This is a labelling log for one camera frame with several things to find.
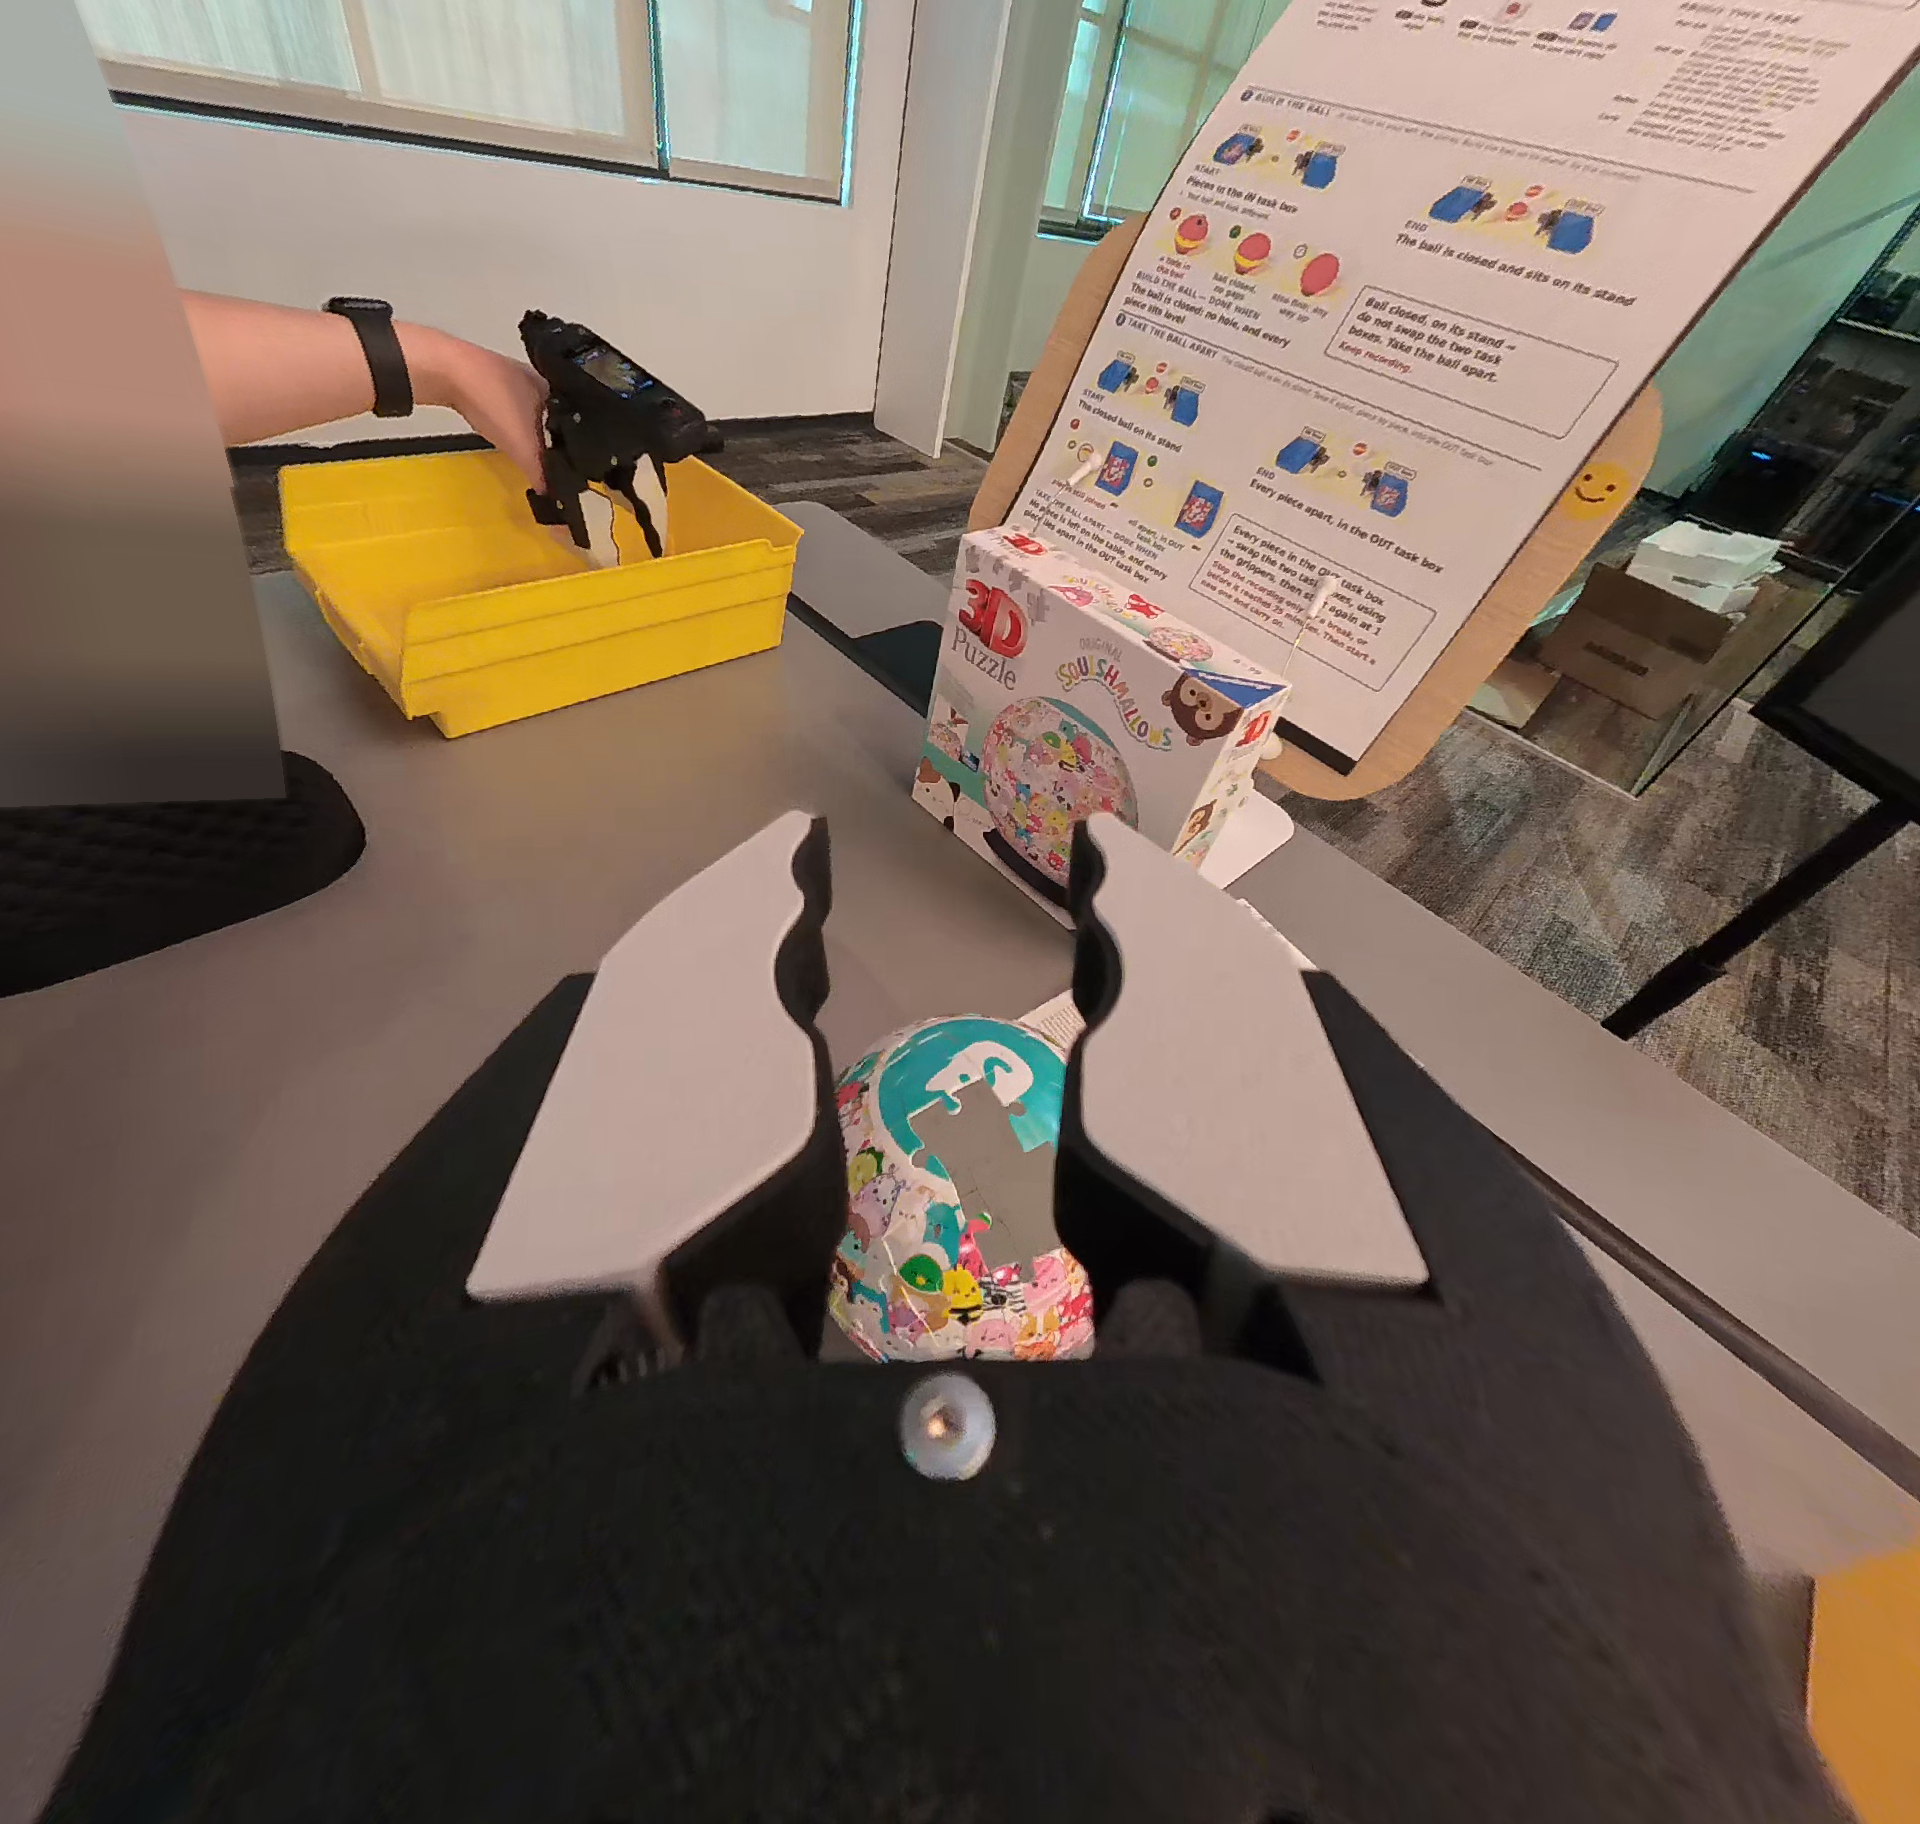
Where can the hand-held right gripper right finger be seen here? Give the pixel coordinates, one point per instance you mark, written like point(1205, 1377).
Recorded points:
point(1231, 1105)

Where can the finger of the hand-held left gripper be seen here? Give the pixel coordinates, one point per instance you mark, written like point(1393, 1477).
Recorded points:
point(606, 528)
point(652, 505)

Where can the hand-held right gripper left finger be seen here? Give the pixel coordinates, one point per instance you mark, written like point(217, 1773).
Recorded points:
point(661, 1105)

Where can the yellow plastic bin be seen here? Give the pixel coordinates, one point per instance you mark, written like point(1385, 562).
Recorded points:
point(601, 625)
point(1875, 1704)

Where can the colourful puzzle ball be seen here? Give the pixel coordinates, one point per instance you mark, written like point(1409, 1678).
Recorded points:
point(960, 1224)

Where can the person's left forearm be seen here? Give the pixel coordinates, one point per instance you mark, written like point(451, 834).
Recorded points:
point(270, 353)

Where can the puzzle ball cardboard box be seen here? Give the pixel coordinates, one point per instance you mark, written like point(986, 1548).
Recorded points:
point(1051, 684)

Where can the person's left hand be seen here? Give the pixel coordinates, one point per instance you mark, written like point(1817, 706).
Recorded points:
point(510, 407)

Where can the black wristwatch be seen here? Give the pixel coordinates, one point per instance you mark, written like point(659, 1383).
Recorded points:
point(386, 353)

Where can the white board base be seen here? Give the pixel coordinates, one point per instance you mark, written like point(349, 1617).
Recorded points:
point(1252, 834)

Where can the window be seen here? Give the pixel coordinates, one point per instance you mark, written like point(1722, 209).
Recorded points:
point(1186, 53)
point(451, 8)

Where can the black mesh pad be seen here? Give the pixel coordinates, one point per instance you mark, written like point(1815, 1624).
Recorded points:
point(181, 864)

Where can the brown cardboard box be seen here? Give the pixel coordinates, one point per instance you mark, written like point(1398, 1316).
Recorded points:
point(1635, 647)

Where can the white box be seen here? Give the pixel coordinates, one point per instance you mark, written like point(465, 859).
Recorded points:
point(1701, 551)

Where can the instruction board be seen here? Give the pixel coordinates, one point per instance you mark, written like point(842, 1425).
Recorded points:
point(1426, 279)

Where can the black stand frame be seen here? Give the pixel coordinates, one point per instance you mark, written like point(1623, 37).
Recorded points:
point(1861, 714)

